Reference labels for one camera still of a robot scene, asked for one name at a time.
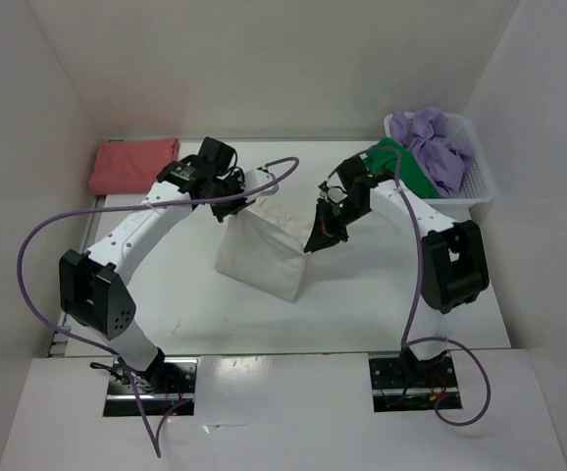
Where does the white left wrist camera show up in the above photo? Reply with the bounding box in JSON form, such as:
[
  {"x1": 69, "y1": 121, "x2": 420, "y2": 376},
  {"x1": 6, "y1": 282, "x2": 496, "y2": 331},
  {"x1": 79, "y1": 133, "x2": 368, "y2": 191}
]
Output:
[{"x1": 244, "y1": 169, "x2": 280, "y2": 199}]

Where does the green t shirt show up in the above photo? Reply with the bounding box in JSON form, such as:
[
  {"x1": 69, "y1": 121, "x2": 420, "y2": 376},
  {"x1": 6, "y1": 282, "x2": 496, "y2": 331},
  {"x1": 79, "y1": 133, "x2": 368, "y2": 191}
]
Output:
[{"x1": 362, "y1": 137, "x2": 440, "y2": 199}]

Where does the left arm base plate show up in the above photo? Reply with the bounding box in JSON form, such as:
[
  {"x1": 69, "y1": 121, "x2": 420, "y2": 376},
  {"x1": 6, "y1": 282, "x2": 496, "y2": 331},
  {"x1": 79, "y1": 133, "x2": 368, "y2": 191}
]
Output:
[{"x1": 89, "y1": 357, "x2": 198, "y2": 417}]

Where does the white plastic basket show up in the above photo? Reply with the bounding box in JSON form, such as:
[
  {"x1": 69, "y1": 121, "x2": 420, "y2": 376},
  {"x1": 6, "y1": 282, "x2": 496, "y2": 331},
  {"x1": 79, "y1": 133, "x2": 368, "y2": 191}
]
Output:
[{"x1": 384, "y1": 111, "x2": 494, "y2": 208}]

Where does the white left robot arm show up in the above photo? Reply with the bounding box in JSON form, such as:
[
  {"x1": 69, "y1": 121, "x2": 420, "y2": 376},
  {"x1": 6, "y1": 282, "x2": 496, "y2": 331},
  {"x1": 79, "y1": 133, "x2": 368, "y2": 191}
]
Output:
[{"x1": 59, "y1": 137, "x2": 248, "y2": 393}]

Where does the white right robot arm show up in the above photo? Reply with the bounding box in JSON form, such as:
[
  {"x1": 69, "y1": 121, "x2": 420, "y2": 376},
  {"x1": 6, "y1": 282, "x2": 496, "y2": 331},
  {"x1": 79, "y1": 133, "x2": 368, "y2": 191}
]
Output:
[{"x1": 304, "y1": 154, "x2": 490, "y2": 386}]

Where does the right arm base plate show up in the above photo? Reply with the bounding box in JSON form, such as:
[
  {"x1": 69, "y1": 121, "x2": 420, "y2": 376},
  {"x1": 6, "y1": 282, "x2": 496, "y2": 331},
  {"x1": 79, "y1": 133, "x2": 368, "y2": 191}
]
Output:
[{"x1": 368, "y1": 353, "x2": 462, "y2": 413}]

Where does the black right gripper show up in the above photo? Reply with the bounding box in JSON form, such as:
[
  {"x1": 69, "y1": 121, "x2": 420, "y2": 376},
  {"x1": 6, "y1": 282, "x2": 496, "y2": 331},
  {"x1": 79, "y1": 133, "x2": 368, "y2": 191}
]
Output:
[{"x1": 305, "y1": 195, "x2": 370, "y2": 254}]

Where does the purple t shirt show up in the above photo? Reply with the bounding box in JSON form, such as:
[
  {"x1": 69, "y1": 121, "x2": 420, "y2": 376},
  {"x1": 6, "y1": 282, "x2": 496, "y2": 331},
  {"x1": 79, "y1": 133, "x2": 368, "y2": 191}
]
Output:
[{"x1": 388, "y1": 105, "x2": 476, "y2": 198}]

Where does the cream white t shirt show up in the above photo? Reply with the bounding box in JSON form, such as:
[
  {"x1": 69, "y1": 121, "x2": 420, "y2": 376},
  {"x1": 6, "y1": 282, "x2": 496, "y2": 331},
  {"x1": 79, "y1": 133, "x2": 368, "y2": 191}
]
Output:
[{"x1": 215, "y1": 198, "x2": 314, "y2": 302}]

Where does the red t shirt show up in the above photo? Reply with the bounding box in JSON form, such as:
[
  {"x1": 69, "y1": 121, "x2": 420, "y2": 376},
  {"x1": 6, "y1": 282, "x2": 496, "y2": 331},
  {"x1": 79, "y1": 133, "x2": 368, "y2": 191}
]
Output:
[{"x1": 88, "y1": 137, "x2": 180, "y2": 196}]

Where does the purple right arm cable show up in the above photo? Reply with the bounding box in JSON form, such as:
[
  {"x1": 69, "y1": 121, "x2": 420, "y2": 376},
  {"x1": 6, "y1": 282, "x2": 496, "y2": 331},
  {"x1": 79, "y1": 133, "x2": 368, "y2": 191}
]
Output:
[{"x1": 325, "y1": 146, "x2": 491, "y2": 426}]

